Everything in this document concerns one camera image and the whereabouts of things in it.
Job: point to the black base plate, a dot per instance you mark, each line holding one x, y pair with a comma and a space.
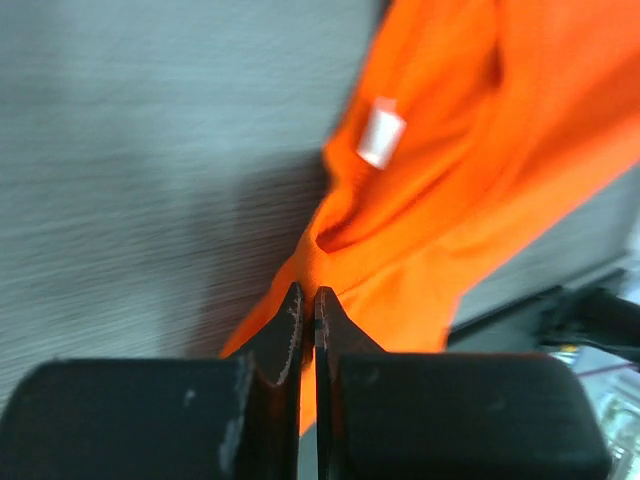
596, 313

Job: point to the orange t shirt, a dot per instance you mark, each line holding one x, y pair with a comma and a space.
475, 127

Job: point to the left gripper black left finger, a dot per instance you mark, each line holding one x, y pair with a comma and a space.
232, 418

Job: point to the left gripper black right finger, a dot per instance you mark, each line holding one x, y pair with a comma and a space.
384, 415

